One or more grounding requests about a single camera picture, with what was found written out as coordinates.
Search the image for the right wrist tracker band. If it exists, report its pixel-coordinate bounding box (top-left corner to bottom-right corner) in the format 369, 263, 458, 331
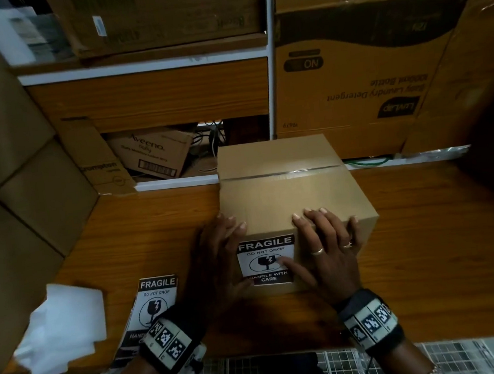
335, 285, 408, 360

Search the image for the fragile sticker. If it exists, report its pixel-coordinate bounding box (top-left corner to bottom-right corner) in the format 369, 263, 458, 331
234, 233, 301, 290

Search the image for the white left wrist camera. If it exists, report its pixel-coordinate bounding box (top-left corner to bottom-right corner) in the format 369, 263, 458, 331
168, 343, 210, 374

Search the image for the plastic wrapped plain carton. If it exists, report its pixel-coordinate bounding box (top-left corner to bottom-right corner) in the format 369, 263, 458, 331
388, 0, 494, 156

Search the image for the person's right hand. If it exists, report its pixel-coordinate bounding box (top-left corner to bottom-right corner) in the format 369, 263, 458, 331
271, 203, 368, 312

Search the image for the white backing paper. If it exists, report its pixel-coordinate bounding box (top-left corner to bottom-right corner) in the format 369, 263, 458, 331
6, 279, 112, 374

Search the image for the medium taped cardboard box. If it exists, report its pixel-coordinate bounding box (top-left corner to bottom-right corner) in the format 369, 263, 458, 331
0, 193, 76, 374

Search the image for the stack of fragile stickers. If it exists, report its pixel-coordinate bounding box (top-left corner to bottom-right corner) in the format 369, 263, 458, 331
103, 274, 187, 369

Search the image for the tangle of cables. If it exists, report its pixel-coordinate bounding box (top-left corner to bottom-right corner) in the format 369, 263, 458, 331
188, 118, 232, 176

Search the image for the large stapled cardboard box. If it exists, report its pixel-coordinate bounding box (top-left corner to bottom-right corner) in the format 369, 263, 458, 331
0, 25, 62, 193

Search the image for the wooden shelf unit white frame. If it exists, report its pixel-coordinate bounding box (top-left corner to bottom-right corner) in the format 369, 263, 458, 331
4, 0, 474, 203

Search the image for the large cardboard box white sticker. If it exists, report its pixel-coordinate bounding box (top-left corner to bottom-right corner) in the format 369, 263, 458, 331
45, 0, 270, 64

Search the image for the flattened printed cardboard carton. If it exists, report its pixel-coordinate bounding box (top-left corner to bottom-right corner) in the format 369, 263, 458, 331
58, 112, 140, 201

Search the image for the small taped cardboard box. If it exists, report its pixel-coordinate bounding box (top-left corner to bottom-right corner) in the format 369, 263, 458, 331
213, 129, 387, 301
0, 135, 105, 264

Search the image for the wrist tracker band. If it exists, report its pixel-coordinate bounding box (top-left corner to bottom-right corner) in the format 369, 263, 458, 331
136, 302, 212, 374
335, 285, 408, 360

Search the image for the wire mesh rack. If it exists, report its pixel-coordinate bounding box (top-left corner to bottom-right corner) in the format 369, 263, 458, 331
95, 331, 494, 374

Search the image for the person's left hand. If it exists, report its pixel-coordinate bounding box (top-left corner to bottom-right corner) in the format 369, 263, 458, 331
184, 210, 258, 325

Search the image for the stack of grey cards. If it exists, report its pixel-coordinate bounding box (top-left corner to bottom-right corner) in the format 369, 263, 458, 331
8, 10, 75, 67

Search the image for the barcode printed cardboard box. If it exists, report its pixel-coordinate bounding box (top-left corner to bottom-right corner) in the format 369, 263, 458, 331
105, 124, 199, 186

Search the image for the green cable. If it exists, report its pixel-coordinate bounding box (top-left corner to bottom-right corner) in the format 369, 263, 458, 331
343, 154, 397, 171

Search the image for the left wrist tracker band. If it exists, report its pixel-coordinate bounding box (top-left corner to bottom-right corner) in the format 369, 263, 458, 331
136, 302, 212, 374

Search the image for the person's right forearm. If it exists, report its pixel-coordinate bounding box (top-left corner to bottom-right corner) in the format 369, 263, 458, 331
377, 334, 436, 374

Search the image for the large cardboard box dark band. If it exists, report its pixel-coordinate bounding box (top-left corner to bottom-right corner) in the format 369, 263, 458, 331
264, 0, 486, 167

